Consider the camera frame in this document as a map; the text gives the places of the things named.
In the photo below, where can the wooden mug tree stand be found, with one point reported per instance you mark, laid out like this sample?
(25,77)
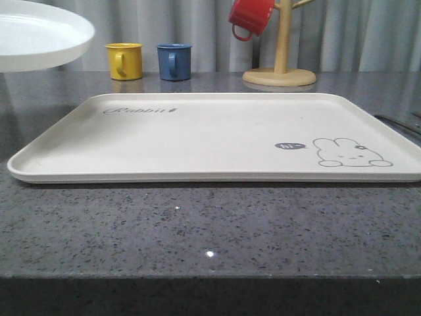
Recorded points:
(281,75)

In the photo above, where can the cream rabbit serving tray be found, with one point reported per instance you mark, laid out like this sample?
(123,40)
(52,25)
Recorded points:
(183,137)

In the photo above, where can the red enamel mug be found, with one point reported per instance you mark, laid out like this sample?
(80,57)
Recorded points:
(251,15)

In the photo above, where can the blue enamel mug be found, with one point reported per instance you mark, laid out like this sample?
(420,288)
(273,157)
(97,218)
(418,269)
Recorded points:
(174,61)

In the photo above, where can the white round plate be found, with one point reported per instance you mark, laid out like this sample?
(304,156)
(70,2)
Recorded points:
(36,36)

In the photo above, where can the yellow enamel mug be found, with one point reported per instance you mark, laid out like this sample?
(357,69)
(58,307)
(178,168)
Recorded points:
(125,60)

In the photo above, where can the stainless steel fork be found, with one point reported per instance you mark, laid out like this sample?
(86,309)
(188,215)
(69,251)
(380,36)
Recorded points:
(397,123)

